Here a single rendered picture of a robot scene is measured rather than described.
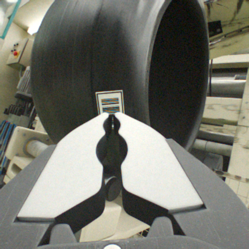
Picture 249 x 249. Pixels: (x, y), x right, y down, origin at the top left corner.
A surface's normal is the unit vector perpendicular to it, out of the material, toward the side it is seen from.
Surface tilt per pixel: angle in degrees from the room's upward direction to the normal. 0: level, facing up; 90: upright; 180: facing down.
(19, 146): 90
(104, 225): 90
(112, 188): 90
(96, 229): 90
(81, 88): 116
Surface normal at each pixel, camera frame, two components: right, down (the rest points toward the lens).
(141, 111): 0.65, 0.22
